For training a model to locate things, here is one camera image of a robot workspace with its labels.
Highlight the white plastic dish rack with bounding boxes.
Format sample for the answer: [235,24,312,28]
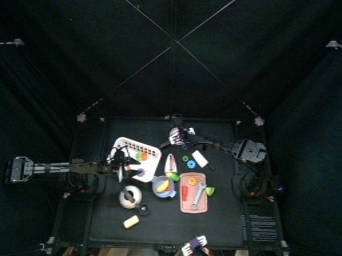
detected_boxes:
[106,136,162,183]

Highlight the yellow toy banana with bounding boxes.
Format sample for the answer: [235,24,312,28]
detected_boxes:
[154,179,170,194]

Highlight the blue bowl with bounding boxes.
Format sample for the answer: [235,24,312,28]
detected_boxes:
[150,175,177,199]

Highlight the white flat spatula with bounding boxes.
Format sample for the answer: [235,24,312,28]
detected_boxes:
[190,149,213,172]

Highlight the purple white striped object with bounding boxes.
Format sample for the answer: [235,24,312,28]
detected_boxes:
[180,234,209,256]

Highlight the silver toy wrench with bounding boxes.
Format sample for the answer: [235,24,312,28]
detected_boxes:
[188,181,208,211]

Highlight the pink tray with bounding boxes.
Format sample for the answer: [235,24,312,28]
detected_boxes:
[178,172,209,214]

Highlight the pale yellow block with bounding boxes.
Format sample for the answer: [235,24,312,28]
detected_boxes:
[121,214,141,230]

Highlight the black camera on mount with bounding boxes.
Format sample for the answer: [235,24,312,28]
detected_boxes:
[169,113,185,128]

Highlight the roll of white tape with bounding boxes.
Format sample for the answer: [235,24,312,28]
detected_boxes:
[117,185,144,210]

